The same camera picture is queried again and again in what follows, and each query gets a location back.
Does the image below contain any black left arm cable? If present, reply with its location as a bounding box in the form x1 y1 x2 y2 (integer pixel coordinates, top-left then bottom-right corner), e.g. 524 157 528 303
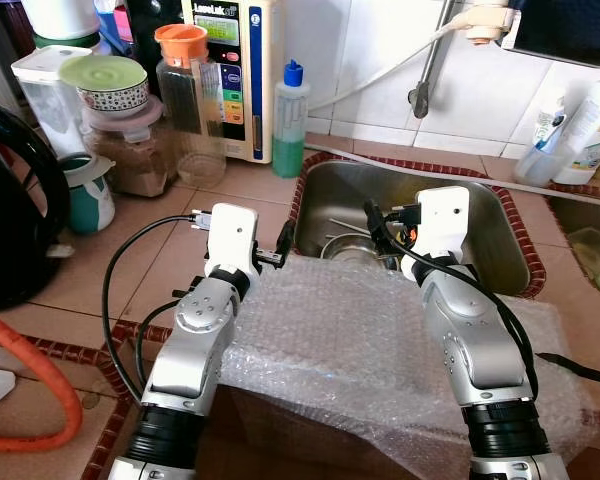
102 212 216 401

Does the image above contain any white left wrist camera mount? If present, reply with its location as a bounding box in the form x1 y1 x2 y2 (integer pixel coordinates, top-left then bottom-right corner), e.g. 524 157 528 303
205 203 261 283

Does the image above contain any glass pitcher orange lid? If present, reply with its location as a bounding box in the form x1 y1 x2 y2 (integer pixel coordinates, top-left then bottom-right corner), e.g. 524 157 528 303
155 23 229 189

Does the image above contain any small white spray bottle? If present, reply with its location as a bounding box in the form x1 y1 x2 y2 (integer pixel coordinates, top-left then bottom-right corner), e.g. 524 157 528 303
515 88 571 186

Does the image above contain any black kettle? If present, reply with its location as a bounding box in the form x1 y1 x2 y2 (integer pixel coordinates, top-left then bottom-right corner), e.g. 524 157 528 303
0 100 71 311

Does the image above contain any white detergent bottle orange cap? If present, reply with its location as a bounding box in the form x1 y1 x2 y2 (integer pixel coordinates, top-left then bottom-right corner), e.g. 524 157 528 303
550 80 600 186

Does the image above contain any beige water ionizer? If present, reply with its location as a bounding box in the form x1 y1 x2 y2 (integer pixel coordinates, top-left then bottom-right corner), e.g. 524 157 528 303
180 0 286 164

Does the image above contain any shallow steel bowl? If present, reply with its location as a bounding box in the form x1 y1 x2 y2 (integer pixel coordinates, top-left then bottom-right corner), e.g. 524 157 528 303
320 233 381 267

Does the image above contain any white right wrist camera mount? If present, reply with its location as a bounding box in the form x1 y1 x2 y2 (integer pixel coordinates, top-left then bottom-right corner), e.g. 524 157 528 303
415 186 471 266

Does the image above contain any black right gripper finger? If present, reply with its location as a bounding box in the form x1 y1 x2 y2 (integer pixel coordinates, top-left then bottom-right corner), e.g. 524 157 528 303
364 200 393 263

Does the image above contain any teal mug white lid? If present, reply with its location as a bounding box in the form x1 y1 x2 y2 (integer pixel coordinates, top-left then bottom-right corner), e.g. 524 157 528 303
58 153 116 234

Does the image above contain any white jar green base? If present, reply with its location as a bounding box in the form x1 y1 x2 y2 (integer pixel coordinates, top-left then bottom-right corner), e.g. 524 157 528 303
20 0 101 49

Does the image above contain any white hose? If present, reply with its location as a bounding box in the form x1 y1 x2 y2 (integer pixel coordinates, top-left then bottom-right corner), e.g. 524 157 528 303
308 20 476 113

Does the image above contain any patterned bowl green lid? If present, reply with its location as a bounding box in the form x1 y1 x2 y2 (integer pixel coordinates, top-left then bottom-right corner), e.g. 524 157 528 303
60 55 149 113

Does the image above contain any clear container white lid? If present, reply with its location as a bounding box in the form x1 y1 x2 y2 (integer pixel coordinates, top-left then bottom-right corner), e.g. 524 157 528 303
10 45 91 161

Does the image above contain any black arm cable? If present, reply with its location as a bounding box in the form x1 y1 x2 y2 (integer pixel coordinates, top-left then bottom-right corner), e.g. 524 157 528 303
380 235 539 396
102 212 216 401

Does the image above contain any clear bubble wrap sheet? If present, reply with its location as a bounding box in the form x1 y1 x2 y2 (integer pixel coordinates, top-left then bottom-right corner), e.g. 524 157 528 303
218 255 593 471

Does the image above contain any steel spoon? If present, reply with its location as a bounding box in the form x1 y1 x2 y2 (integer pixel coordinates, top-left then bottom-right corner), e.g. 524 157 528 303
327 216 379 237

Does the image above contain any beige faucet diverter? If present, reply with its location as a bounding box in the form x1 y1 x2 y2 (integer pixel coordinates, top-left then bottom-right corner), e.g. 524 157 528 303
465 0 521 43

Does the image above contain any black hanging pan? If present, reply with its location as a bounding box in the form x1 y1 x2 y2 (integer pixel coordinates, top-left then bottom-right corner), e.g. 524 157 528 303
500 0 600 69

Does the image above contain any clear glass container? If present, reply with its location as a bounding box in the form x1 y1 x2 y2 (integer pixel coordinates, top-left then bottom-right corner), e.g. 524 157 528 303
570 228 600 301

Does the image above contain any stainless steel sink basin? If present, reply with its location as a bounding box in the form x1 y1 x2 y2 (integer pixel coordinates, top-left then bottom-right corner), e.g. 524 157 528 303
545 190 600 306
290 155 546 301

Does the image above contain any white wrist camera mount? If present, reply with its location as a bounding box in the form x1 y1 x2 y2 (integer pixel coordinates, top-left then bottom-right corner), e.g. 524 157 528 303
205 203 261 283
415 186 471 266

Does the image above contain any long black strip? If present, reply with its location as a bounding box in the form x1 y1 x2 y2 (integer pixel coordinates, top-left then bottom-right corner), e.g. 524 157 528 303
535 352 600 384

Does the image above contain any brown-filled jar pink lid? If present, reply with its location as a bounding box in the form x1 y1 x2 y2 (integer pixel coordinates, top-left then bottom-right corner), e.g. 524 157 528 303
83 95 176 198

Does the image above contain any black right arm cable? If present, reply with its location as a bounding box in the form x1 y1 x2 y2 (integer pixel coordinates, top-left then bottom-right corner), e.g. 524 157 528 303
380 235 539 396

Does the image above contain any green soap bottle blue cap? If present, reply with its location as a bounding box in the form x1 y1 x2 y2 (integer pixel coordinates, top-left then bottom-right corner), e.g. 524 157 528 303
273 60 311 179

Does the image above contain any steel faucet spout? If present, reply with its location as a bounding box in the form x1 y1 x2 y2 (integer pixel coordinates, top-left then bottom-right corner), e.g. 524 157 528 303
408 0 456 119

